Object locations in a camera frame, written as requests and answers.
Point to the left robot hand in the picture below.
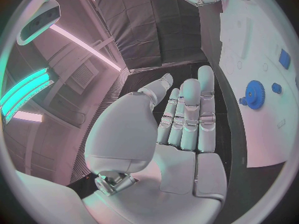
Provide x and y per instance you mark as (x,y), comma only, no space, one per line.
(144,171)

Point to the white task board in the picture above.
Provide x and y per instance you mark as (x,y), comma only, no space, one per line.
(257,134)

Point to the blue block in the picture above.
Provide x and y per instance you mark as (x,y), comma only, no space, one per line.
(284,58)

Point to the small blue peg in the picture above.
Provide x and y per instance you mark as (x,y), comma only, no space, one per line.
(243,101)

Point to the blue gear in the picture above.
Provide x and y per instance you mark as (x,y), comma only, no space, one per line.
(255,95)

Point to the glowing light bar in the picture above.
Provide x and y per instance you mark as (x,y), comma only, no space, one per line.
(22,93)

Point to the white oblong camera housing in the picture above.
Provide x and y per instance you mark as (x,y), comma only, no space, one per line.
(38,22)

